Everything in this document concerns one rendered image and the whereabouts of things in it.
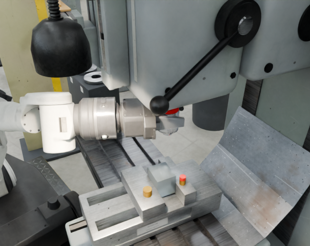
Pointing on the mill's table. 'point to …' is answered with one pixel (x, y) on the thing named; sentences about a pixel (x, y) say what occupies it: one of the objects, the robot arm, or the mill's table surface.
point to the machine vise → (99, 204)
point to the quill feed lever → (222, 33)
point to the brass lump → (147, 191)
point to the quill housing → (177, 51)
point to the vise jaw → (129, 175)
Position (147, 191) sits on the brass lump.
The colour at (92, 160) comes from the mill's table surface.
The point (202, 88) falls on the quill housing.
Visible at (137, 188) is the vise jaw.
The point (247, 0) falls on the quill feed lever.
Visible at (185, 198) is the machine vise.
